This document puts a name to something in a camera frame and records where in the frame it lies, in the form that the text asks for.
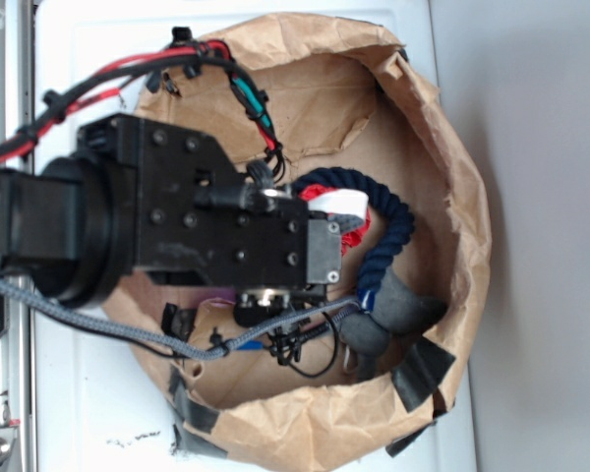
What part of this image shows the dark blue twisted rope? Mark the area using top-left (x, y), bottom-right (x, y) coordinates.
top-left (291, 166), bottom-right (417, 315)

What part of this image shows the grey plush elephant toy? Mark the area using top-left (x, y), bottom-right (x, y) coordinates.
top-left (339, 267), bottom-right (447, 383)

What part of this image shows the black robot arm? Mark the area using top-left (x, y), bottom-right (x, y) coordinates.
top-left (0, 114), bottom-right (342, 323)

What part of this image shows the red crumpled paper ball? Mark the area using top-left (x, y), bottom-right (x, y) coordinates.
top-left (299, 183), bottom-right (372, 255)

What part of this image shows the grey braided cable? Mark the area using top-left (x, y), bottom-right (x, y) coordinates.
top-left (0, 273), bottom-right (363, 363)

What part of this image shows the metal frame rail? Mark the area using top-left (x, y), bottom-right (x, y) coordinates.
top-left (0, 1), bottom-right (36, 471)

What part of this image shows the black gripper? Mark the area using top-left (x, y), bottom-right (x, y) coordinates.
top-left (76, 114), bottom-right (369, 327)

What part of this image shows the red black cable bundle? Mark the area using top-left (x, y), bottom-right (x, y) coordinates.
top-left (0, 37), bottom-right (292, 178)

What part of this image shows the brown paper bag bin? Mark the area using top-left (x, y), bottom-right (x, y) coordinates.
top-left (135, 13), bottom-right (492, 471)

